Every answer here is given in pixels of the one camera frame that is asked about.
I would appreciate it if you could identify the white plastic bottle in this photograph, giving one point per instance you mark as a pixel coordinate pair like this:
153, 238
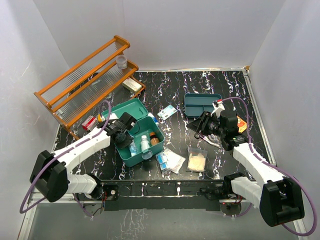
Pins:
145, 144

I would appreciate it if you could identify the brown medicine bottle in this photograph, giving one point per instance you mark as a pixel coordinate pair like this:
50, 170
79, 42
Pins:
154, 140

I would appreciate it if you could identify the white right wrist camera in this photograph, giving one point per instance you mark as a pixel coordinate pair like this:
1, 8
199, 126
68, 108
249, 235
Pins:
218, 107

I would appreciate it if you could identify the yellow orange small object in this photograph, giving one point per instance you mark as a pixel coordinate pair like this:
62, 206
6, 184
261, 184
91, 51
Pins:
100, 118

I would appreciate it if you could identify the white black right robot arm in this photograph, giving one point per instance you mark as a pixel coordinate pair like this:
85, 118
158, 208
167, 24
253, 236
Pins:
278, 197

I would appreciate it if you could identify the bag of cotton balls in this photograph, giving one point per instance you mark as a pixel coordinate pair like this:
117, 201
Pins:
196, 160

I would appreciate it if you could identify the clear plastic cup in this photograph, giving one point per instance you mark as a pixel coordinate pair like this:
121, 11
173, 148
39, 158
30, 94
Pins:
121, 62

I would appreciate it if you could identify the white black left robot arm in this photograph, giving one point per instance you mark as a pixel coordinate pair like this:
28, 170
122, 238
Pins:
52, 173

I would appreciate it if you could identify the light blue sachet packet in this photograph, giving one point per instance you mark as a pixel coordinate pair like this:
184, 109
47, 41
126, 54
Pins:
167, 112

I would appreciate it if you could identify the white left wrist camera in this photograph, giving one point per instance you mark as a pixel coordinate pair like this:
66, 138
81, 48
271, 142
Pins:
113, 117

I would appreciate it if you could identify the wrapped bandage roll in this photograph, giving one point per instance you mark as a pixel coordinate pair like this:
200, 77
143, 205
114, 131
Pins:
153, 118

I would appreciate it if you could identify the green medicine kit box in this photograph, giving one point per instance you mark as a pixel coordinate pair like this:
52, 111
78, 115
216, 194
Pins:
144, 126

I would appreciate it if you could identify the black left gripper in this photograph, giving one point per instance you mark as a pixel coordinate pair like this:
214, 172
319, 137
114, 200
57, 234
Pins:
126, 142

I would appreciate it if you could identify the teal divider tray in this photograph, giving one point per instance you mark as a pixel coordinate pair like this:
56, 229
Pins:
197, 103

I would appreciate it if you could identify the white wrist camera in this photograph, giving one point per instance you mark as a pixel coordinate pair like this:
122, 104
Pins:
113, 117
218, 107

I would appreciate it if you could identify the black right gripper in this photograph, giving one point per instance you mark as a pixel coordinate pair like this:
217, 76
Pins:
206, 118

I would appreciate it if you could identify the red white medicine box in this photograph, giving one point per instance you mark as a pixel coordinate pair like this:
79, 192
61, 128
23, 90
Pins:
90, 123

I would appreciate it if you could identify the blue cotton swab bag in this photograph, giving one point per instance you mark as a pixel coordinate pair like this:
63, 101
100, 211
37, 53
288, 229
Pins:
133, 149

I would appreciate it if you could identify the black front mounting rail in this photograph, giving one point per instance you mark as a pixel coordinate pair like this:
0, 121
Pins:
162, 194

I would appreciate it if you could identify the clear bag of gauze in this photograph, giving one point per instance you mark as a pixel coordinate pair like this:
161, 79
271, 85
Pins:
169, 161

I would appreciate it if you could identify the orange wooden shelf rack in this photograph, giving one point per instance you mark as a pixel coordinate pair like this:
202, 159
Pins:
71, 97

